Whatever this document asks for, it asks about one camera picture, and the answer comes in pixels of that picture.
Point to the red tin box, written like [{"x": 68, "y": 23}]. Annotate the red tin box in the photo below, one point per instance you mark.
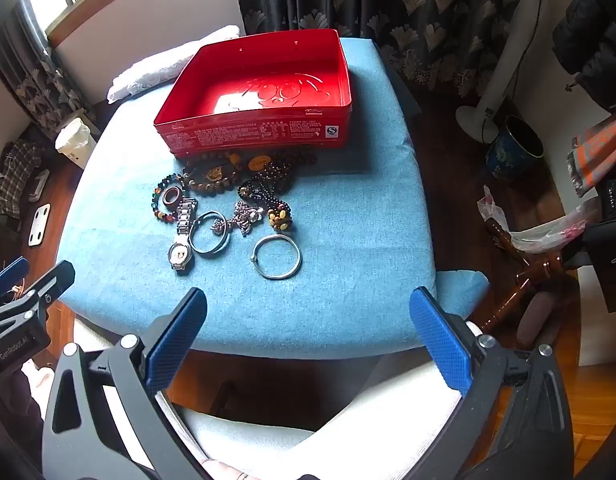
[{"x": 212, "y": 135}]

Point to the tissue box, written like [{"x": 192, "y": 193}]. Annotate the tissue box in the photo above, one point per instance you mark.
[{"x": 75, "y": 142}]

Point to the white upholstered chair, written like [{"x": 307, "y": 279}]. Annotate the white upholstered chair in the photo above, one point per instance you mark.
[{"x": 388, "y": 400}]

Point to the white flat plastic object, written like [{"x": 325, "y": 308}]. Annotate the white flat plastic object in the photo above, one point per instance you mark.
[{"x": 40, "y": 185}]

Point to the blue patterned pot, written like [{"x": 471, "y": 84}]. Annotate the blue patterned pot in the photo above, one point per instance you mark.
[{"x": 508, "y": 160}]

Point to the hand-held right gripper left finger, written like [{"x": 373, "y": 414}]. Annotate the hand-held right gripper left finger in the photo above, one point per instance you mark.
[{"x": 177, "y": 340}]

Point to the black bag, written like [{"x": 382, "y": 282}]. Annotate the black bag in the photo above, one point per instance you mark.
[{"x": 613, "y": 200}]

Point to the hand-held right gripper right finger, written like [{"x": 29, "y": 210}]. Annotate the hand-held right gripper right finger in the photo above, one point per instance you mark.
[{"x": 440, "y": 340}]

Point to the clear plastic bag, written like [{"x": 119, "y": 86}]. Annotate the clear plastic bag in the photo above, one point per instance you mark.
[{"x": 538, "y": 235}]

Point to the silver wristwatch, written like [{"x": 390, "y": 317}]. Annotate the silver wristwatch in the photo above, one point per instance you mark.
[{"x": 180, "y": 255}]

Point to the thin silver bangle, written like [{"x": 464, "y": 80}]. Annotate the thin silver bangle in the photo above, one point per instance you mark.
[{"x": 210, "y": 253}]

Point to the dark leaf-patterned curtain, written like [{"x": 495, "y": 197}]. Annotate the dark leaf-patterned curtain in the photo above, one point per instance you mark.
[{"x": 388, "y": 0}]

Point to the white bathroom scale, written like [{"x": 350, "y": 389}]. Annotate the white bathroom scale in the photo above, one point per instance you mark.
[{"x": 39, "y": 225}]

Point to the white pedestal fan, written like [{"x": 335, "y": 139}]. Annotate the white pedestal fan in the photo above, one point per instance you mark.
[{"x": 508, "y": 60}]

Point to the black jacket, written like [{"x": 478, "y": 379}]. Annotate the black jacket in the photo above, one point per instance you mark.
[{"x": 598, "y": 45}]

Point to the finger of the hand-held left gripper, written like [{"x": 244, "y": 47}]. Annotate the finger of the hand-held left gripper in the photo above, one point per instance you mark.
[
  {"x": 7, "y": 274},
  {"x": 55, "y": 282}
]

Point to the plaid cloth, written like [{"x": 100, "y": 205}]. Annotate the plaid cloth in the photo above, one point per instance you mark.
[{"x": 12, "y": 170}]

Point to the orange grey striped cloth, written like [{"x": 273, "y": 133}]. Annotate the orange grey striped cloth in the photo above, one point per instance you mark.
[{"x": 595, "y": 150}]

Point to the blue tablecloth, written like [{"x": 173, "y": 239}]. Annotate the blue tablecloth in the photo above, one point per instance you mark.
[{"x": 338, "y": 260}]

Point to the white lace cloth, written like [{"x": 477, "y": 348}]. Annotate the white lace cloth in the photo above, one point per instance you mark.
[{"x": 152, "y": 70}]

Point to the grey leaf-patterned curtain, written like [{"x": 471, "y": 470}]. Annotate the grey leaf-patterned curtain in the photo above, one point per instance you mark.
[{"x": 32, "y": 75}]

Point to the brown wooden chair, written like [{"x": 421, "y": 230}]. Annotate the brown wooden chair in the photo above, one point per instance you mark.
[{"x": 535, "y": 267}]

